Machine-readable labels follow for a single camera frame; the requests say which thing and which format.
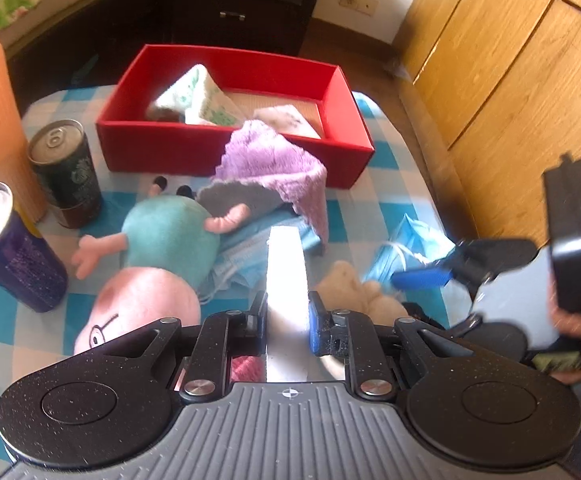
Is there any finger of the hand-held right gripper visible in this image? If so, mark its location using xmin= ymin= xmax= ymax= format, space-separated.
xmin=448 ymin=310 xmax=529 ymax=363
xmin=392 ymin=238 xmax=538 ymax=292

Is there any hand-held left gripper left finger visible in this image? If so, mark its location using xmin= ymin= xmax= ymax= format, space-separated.
xmin=78 ymin=291 xmax=270 ymax=405

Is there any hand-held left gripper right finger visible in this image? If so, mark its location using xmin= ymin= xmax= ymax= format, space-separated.
xmin=309 ymin=290 xmax=476 ymax=397

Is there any blue face mask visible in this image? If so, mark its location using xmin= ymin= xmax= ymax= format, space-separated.
xmin=200 ymin=205 xmax=324 ymax=303
xmin=363 ymin=212 xmax=459 ymax=293

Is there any white strip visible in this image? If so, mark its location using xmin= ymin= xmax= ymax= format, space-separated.
xmin=265 ymin=226 xmax=307 ymax=383

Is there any red cardboard box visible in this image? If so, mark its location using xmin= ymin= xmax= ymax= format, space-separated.
xmin=95 ymin=44 xmax=375 ymax=191

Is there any person's right hand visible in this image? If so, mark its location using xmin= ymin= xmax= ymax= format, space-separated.
xmin=551 ymin=304 xmax=581 ymax=337

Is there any beige plush toy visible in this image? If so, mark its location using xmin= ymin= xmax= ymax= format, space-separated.
xmin=315 ymin=259 xmax=409 ymax=331

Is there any blue white checked tablecloth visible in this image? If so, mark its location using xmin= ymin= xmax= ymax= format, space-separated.
xmin=0 ymin=84 xmax=454 ymax=480

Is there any pink pig plush toy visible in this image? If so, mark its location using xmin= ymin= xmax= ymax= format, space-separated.
xmin=70 ymin=175 xmax=251 ymax=356

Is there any light wooden wardrobe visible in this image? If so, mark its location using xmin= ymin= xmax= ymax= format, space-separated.
xmin=395 ymin=0 xmax=581 ymax=261

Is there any purple fluffy towel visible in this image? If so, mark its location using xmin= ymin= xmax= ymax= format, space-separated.
xmin=213 ymin=119 xmax=330 ymax=253

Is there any white folded cloth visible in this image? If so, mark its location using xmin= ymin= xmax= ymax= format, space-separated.
xmin=253 ymin=104 xmax=321 ymax=140

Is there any green patterned cloth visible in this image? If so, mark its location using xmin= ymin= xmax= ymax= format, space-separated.
xmin=146 ymin=63 xmax=244 ymax=127

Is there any dark green drink can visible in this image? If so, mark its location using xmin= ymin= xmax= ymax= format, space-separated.
xmin=26 ymin=119 xmax=104 ymax=230

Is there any purple drink can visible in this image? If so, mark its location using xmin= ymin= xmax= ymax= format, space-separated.
xmin=0 ymin=181 xmax=68 ymax=314

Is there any white wall socket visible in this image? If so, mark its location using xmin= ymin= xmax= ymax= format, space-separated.
xmin=339 ymin=0 xmax=377 ymax=15

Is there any dark wooden bed frame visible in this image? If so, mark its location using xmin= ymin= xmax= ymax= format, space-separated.
xmin=5 ymin=0 xmax=176 ymax=111

